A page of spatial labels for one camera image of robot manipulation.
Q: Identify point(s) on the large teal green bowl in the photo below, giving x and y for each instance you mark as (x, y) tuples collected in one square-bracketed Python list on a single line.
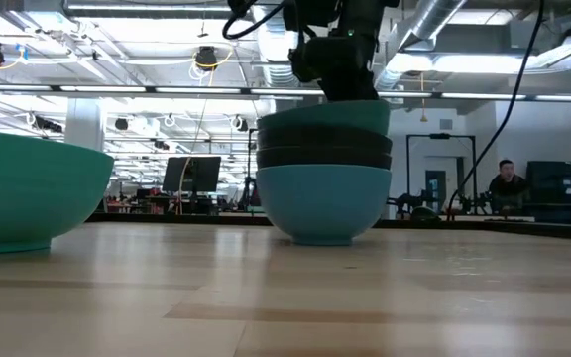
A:
[(322, 116), (18, 198)]

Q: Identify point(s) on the black bowl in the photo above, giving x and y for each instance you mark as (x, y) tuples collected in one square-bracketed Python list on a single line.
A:
[(322, 161), (322, 139)]

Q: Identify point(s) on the light blue bowl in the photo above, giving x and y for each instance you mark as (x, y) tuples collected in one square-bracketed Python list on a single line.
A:
[(322, 203)]

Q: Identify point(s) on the black computer monitor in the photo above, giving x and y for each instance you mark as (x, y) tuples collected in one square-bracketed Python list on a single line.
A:
[(194, 173)]

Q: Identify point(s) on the person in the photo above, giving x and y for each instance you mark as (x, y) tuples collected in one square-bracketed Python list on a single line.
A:
[(506, 183)]

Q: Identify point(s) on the long ceiling light strip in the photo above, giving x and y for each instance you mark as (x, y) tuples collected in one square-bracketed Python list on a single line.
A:
[(107, 89)]

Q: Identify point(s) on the dark equipment cabinet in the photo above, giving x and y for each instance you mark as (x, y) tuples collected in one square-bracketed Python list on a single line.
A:
[(558, 191)]

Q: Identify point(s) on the white building column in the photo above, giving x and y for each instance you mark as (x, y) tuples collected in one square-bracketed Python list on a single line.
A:
[(85, 124)]

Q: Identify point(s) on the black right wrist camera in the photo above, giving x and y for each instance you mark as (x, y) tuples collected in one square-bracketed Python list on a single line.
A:
[(301, 64)]

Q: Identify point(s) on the silver ventilation duct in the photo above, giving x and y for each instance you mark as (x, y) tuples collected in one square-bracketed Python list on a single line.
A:
[(270, 54), (424, 25)]

